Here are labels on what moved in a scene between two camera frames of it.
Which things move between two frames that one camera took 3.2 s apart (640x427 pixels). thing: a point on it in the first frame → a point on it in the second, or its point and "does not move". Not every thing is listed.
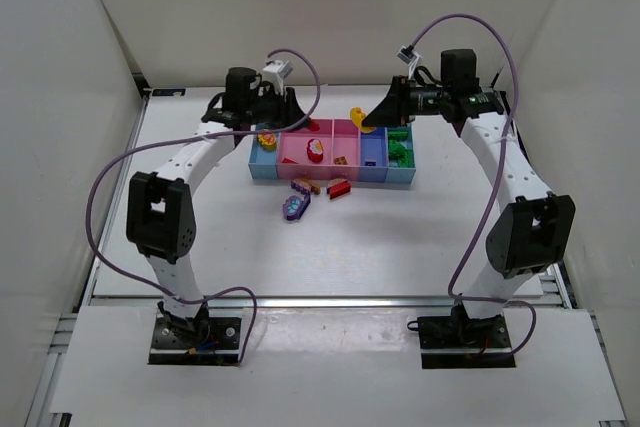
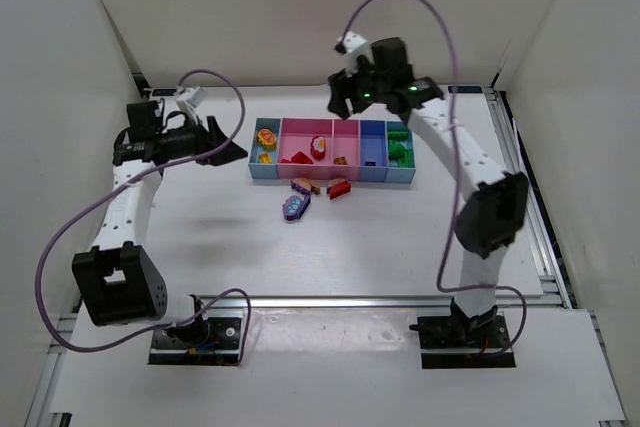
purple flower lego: x=294 y=206 does not move
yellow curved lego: x=357 y=115 → x=264 y=159
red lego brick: x=339 y=190 does not move
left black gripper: x=288 y=110 → x=209 y=139
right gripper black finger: x=392 y=110 → x=345 y=87
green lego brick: x=397 y=148 does not move
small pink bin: x=346 y=151 does not move
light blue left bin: x=263 y=164 does not move
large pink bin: x=292 y=160 does not move
